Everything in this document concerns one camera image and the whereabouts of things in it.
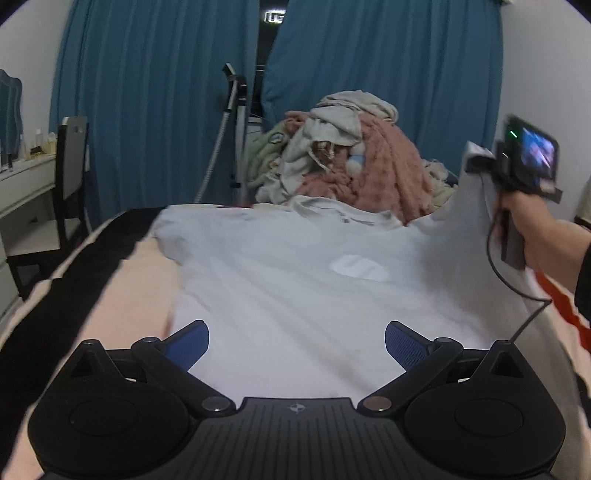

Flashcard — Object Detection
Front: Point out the beige garment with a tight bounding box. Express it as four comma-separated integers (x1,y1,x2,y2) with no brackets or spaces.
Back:
316,91,399,123

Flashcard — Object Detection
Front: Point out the green patterned blanket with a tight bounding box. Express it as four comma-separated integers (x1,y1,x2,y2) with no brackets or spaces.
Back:
247,120,301,204

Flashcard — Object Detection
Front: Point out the grey hoodie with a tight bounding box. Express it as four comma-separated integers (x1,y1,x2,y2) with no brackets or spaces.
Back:
279,106,363,204

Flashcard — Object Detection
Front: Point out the person's right forearm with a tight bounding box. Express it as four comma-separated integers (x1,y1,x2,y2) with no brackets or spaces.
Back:
526,216,591,324

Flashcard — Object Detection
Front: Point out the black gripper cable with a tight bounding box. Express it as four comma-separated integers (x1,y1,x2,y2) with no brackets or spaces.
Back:
487,210,553,343

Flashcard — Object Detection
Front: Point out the pink fluffy blanket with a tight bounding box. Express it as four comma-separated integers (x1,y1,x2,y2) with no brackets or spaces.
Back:
284,111,435,227

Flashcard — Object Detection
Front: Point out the row of cosmetic bottles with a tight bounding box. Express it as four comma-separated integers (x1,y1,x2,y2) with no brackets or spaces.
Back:
0,129,58,174

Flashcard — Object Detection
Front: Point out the white t-shirt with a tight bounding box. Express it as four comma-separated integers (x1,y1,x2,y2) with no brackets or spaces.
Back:
150,141,536,402

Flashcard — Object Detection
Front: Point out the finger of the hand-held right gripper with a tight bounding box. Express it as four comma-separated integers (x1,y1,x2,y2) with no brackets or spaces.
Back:
464,156,499,175

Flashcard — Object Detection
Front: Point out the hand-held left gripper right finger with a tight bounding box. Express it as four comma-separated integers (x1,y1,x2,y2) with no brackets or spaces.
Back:
358,320,532,418

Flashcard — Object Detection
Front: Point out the person's right hand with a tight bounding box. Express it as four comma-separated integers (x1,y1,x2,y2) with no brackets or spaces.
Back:
489,190,556,269

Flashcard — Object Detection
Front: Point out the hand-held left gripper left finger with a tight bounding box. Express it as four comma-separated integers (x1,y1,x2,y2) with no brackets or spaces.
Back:
60,320,236,418

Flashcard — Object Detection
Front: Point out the garment steamer stand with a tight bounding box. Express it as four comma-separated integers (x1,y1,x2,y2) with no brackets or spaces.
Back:
194,62,250,206

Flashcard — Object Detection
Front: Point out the black and grey chair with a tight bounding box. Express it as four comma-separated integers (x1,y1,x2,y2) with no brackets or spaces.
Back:
7,115,90,301

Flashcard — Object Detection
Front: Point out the striped fleece blanket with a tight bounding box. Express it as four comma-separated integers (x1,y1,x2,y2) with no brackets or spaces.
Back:
0,203,591,480

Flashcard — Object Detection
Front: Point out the wavy blue mirror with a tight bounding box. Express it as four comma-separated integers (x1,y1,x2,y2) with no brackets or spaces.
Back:
0,69,24,162

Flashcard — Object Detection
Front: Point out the white dressing table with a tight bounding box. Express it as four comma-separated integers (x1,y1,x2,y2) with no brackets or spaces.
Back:
0,152,58,324

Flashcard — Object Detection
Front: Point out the pale green cloth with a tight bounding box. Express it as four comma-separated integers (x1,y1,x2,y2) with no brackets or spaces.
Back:
419,159,462,214

